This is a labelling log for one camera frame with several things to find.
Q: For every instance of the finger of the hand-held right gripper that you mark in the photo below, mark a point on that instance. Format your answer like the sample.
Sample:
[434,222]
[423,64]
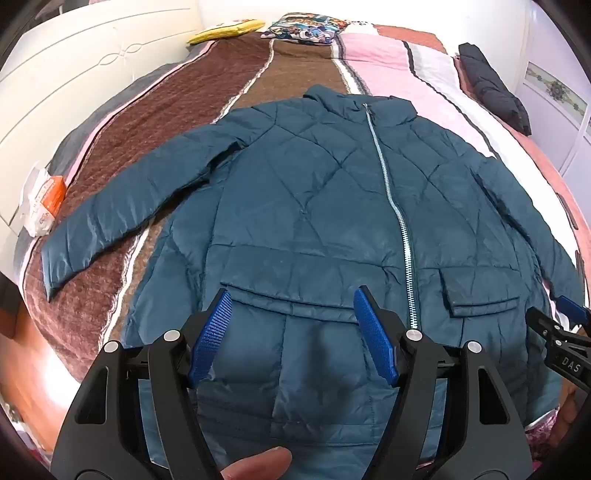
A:
[542,323]
[575,308]

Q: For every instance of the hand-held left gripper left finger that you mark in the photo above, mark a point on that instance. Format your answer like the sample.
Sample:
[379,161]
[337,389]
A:
[213,337]

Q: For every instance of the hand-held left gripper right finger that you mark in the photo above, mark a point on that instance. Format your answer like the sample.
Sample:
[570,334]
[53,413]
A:
[376,337]

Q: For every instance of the teal quilted jacket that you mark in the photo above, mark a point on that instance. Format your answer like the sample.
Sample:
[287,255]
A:
[300,207]

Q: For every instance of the person's left hand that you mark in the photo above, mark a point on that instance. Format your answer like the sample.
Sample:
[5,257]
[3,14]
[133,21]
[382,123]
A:
[256,466]

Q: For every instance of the pink plaid pyjamas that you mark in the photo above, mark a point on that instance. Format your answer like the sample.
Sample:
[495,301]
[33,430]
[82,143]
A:
[540,434]

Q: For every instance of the white decorated wardrobe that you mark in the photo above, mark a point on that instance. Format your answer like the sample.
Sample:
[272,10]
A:
[554,115]

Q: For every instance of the orange white tissue packet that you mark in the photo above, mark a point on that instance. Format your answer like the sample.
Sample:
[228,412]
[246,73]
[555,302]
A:
[44,198]

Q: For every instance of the striped brown pink blanket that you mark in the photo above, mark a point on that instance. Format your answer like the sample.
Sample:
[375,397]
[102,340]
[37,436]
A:
[184,115]

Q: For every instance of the black folded jacket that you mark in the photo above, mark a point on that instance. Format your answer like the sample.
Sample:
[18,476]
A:
[494,87]

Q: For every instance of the cream bed headboard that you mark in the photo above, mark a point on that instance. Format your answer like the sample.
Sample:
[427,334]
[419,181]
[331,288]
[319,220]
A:
[69,69]

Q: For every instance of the colourful printed pillow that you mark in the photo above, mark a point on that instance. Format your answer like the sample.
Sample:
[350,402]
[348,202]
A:
[307,28]

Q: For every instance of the wooden bed frame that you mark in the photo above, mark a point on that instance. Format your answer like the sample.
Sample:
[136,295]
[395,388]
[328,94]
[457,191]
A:
[27,360]

